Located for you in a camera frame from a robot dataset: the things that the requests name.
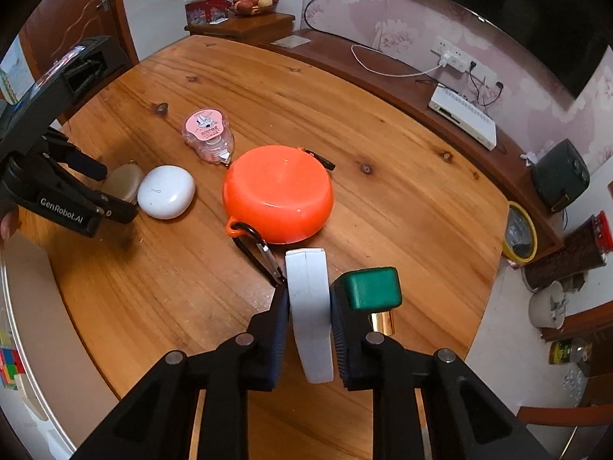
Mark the round gold compact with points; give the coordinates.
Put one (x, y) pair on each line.
(125, 179)

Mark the white rounded case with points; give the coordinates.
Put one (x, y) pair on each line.
(309, 316)

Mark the brown wooden door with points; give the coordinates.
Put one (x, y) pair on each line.
(72, 14)

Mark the black carabiner clip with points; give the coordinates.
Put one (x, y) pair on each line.
(261, 254)

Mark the yellow rim trash bin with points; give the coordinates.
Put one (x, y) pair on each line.
(519, 235)

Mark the white earbud case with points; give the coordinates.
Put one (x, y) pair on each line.
(165, 191)

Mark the multicoloured puzzle cube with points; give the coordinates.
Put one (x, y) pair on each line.
(9, 366)

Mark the white paper sheet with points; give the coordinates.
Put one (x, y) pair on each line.
(289, 41)

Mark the white bucket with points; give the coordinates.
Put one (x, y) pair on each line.
(543, 306)

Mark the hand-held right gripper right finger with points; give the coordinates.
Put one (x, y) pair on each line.
(344, 345)

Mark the round orange case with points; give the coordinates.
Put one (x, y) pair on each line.
(277, 187)

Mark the dark green air fryer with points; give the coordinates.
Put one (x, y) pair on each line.
(560, 177)

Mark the tall dark jar red lid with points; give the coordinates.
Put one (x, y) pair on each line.
(560, 254)

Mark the bowl of red fruit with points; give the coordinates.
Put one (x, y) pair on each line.
(254, 2)

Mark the pink correction tape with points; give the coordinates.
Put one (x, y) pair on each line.
(206, 129)

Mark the red tissue box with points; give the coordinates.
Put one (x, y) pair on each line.
(206, 9)

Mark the white set-top box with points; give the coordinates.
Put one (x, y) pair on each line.
(459, 115)

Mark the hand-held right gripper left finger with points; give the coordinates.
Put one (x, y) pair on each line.
(277, 345)

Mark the person's left hand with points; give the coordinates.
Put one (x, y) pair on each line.
(7, 231)

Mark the white wall socket strip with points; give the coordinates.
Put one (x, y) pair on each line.
(455, 51)

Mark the cooking oil bottle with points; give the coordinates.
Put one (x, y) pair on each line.
(565, 350)

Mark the green cap perfume bottle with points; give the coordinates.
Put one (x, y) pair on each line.
(371, 290)

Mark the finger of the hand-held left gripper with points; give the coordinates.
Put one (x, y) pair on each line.
(117, 210)
(88, 166)

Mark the black flat television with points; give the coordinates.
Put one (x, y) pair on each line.
(503, 5)

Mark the small wooden side cabinet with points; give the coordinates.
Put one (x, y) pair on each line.
(258, 26)

